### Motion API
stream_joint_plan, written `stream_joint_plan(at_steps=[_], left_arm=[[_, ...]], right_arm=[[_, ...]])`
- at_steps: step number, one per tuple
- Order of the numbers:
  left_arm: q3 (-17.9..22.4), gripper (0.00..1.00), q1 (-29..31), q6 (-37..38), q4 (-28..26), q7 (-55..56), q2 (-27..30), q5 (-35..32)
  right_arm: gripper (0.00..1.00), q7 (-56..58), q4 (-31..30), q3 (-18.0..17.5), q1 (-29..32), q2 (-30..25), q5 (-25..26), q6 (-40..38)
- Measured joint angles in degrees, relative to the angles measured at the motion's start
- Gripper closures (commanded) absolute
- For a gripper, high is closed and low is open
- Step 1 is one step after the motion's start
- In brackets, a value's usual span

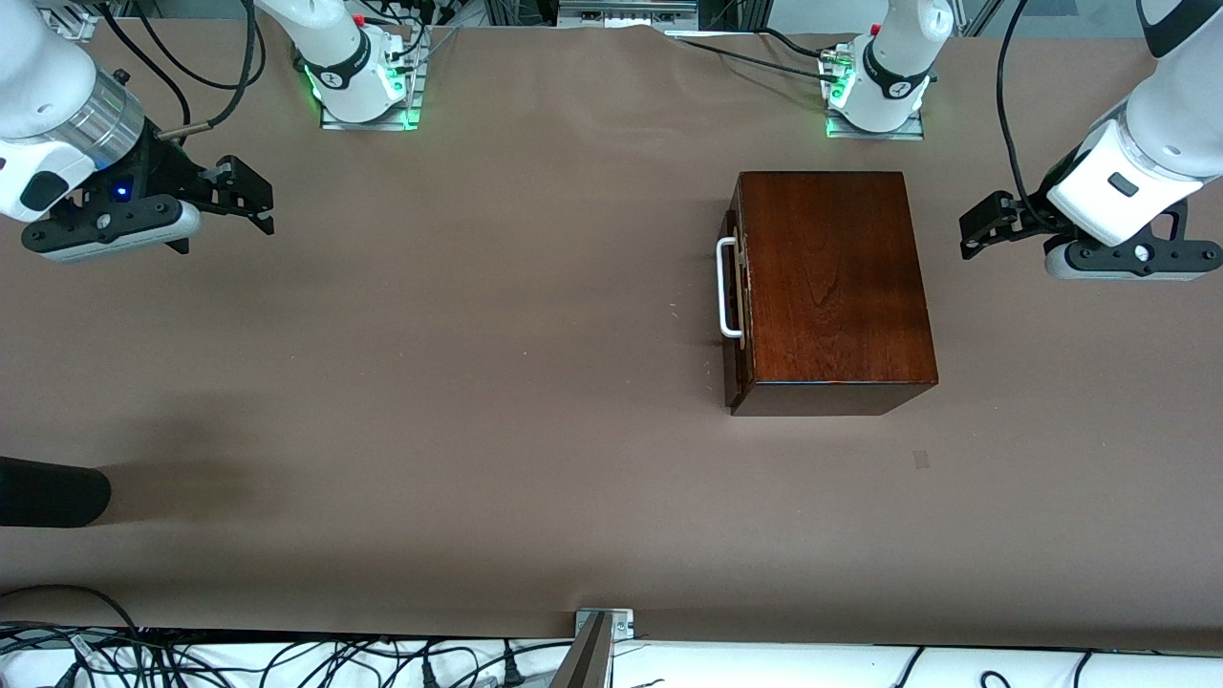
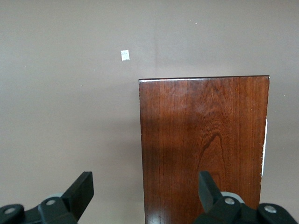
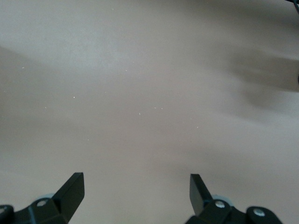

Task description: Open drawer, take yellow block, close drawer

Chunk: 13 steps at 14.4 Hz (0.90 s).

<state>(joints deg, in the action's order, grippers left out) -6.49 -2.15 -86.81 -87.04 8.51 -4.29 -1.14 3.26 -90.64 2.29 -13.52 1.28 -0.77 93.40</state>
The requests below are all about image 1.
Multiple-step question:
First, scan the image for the wooden drawer with white handle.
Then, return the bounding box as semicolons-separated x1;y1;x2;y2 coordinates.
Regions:
717;186;756;407

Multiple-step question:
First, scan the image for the dark wooden drawer cabinet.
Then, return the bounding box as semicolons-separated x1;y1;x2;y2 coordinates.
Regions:
723;170;939;418

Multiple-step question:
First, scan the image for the black ribbed cylinder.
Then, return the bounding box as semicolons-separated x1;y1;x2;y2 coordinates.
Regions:
0;456;112;528

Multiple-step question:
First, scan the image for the grey metal box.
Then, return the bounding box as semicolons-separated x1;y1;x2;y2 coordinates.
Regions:
557;0;698;28

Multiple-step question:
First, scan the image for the white sheet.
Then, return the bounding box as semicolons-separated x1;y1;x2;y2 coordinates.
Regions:
0;626;1223;688

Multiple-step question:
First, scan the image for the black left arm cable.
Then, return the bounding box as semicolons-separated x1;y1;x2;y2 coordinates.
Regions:
996;0;1062;235

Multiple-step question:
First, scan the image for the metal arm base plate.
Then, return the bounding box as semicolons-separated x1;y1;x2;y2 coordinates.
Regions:
320;94;422;132
826;108;926;141

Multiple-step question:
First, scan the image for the aluminium table edge rail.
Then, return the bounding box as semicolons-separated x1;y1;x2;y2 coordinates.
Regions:
33;3;98;44

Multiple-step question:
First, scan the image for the aluminium frame post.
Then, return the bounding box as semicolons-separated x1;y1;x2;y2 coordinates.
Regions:
958;0;1004;37

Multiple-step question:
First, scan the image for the black base cable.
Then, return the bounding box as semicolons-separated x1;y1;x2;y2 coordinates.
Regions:
760;27;827;60
674;36;842;85

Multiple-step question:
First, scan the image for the black looped cable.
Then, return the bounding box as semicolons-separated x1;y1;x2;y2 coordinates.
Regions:
0;583;144;636

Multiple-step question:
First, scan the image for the small metal bracket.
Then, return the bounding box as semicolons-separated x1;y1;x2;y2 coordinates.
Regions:
575;608;635;641

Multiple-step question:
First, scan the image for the grey camera support strut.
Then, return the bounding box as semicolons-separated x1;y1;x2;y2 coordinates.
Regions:
549;612;614;688

